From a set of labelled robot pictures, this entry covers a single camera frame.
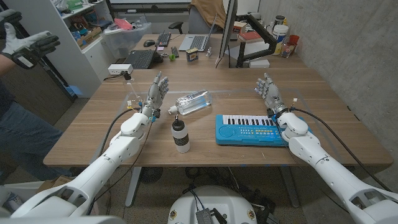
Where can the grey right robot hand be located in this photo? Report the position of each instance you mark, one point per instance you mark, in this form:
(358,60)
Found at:
(272,95)

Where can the glass jar with items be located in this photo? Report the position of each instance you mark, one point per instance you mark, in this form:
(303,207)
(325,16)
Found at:
(287,50)

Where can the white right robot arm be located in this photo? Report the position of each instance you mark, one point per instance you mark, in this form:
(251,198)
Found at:
(326,168)

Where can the blue toy piano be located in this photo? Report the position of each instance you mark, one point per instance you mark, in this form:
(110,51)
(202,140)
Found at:
(242,133)

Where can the black laptop keyboard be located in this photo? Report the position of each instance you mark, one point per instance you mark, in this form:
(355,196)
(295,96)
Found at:
(141,59)

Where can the red book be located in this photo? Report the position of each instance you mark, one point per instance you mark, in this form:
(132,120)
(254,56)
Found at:
(250,36)

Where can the small yellow black box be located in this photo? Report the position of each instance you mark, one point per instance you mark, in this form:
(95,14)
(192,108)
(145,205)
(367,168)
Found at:
(192,54)

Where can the black remote control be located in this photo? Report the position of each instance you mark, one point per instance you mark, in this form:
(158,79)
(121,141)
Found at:
(174,51)

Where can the grey black gloved hand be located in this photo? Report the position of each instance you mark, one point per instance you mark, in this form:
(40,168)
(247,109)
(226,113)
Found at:
(9,17)

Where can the flat white box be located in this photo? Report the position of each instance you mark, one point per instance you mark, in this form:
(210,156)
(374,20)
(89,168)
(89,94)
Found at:
(259,63)

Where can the pink package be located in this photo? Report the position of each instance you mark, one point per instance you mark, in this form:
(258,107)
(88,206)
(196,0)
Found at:
(122,23)

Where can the person in blue jeans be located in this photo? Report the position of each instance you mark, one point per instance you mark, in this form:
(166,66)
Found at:
(25,140)

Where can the white robot torso base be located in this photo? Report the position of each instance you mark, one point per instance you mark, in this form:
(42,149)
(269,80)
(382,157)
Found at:
(214,202)

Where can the brown cardboard box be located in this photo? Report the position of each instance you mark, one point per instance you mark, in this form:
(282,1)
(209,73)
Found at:
(54,183)

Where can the bare person forearm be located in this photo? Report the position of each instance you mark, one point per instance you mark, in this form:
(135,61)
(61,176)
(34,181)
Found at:
(4,63)

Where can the red cup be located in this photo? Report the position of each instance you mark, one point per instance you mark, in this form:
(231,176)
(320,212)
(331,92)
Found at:
(293,40)

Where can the silver laptop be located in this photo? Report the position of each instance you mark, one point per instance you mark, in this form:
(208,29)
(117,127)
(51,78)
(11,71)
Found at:
(197,42)

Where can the small silver figure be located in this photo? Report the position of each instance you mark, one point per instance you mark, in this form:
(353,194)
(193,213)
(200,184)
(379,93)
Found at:
(209,51)

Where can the white power strip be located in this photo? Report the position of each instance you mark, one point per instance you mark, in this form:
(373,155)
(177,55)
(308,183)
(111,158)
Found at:
(119,69)

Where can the computer monitor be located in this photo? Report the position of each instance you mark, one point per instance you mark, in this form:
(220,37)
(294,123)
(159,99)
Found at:
(228,31)

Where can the black computer mouse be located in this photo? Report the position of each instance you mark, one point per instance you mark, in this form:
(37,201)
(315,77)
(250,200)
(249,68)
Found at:
(149,43)

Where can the white shelf cabinet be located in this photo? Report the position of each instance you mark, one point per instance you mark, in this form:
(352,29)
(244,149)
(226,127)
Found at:
(71,59)

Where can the pink sticky note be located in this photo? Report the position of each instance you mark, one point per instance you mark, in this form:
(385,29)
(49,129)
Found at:
(160,48)

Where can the white plastic jar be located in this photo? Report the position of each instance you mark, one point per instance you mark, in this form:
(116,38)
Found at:
(280,34)

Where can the white floor bin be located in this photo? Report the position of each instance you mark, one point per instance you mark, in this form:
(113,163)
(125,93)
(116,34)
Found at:
(12,194)

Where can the white black gloved hand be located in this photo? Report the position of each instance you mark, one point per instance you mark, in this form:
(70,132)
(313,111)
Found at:
(18,43)

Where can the grey table leg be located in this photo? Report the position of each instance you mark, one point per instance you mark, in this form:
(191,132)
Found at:
(289,186)
(133,186)

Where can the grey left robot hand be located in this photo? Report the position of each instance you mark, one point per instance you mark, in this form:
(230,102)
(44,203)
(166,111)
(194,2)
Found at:
(155,95)

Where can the tan jacket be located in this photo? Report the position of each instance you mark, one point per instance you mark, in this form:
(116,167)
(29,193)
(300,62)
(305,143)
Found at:
(210,11)

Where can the clear plastic storage bin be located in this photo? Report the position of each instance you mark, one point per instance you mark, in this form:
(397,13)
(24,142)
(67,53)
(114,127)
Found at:
(124,40)

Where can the black round floor fan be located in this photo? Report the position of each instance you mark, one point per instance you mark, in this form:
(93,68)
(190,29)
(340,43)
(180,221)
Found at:
(150,175)

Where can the cardboard box on shelf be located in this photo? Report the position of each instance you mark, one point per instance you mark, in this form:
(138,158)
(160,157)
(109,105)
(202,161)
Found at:
(90,36)

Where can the white bottle black cap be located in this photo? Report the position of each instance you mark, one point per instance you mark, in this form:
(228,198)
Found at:
(180,137)

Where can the clear glass pump bottle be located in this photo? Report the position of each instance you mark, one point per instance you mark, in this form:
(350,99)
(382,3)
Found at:
(129,81)

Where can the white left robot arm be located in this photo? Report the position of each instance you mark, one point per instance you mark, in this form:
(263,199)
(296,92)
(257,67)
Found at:
(102,165)

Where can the black slim keyboard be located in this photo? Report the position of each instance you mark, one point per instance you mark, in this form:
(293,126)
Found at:
(163,39)

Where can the clear plastic dispenser bottle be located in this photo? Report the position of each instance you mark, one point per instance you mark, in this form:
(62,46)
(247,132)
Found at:
(194,101)

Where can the grey office chair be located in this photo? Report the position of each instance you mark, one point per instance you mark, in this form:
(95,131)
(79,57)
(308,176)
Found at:
(196,26)

